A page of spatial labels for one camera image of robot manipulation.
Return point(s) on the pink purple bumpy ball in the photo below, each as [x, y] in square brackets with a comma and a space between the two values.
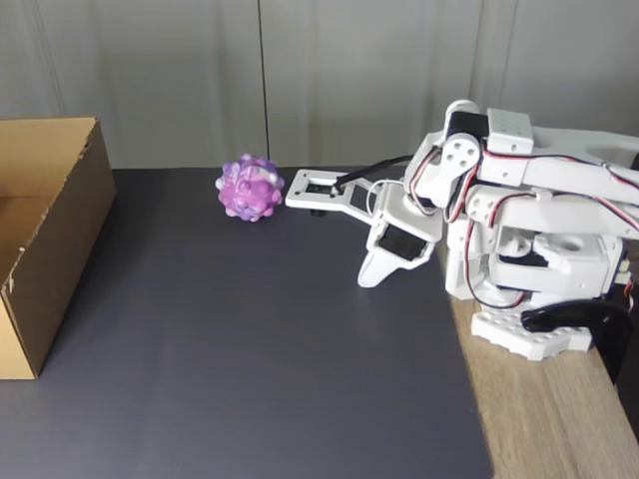
[249, 189]

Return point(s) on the dark grey table mat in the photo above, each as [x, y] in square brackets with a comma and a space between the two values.
[249, 349]

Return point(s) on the brown cardboard box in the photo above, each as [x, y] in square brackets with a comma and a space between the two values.
[75, 239]

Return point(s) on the white gripper camera mount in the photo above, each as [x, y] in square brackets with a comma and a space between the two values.
[294, 197]

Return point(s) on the black table clamp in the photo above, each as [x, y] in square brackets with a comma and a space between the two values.
[614, 339]

